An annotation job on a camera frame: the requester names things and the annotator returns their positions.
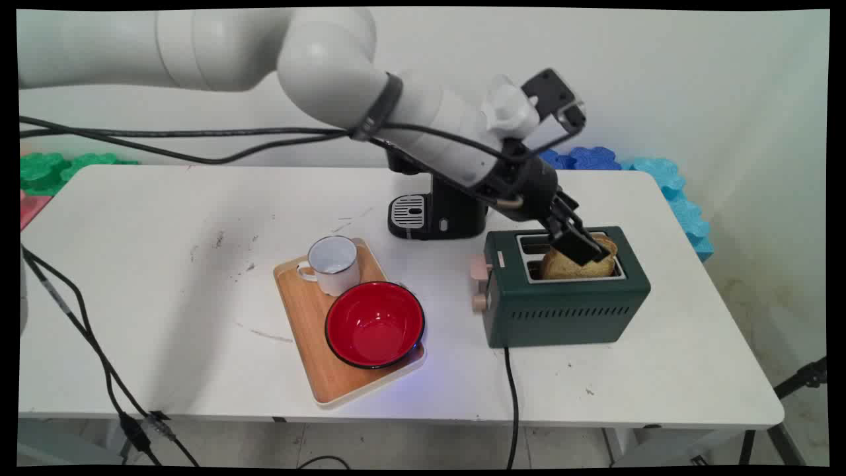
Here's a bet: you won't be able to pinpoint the wooden serving tray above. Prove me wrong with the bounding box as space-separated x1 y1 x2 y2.
273 237 427 407

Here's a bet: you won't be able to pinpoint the black coffee machine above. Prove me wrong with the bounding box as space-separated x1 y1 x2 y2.
386 147 490 241

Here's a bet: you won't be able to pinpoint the toasted bread slice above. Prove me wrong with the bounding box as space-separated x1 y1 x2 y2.
541 237 619 280

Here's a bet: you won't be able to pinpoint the dark green toaster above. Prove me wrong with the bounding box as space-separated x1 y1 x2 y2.
471 226 652 349

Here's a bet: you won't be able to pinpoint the black tripod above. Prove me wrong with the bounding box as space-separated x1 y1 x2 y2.
738 357 828 466

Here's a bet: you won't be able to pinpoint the light blue foam mat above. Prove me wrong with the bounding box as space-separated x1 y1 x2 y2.
620 157 715 263

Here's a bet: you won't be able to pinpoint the red bowl black rim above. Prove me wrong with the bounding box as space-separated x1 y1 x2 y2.
324 281 426 370

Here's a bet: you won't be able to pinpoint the dark blue foam mat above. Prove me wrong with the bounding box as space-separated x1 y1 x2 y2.
539 146 623 171

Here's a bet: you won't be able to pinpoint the black cables at table edge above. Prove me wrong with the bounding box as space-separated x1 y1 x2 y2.
20 245 200 467

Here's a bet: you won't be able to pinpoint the white enamel mug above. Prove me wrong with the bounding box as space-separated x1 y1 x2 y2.
296 235 361 297

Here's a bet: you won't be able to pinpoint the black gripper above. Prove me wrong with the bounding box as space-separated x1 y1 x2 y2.
488 157 610 268

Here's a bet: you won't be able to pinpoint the pink foam mat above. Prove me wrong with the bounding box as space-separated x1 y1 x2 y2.
20 190 54 232

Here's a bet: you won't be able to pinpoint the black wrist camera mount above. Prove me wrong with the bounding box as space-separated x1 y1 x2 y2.
481 68 588 159

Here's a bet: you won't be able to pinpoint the black toaster power cord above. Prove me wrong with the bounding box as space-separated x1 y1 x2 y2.
504 346 520 469

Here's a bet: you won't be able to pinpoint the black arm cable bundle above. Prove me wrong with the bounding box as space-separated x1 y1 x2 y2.
19 116 529 211

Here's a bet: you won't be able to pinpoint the green foam mat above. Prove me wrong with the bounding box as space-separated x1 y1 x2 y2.
20 152 139 197

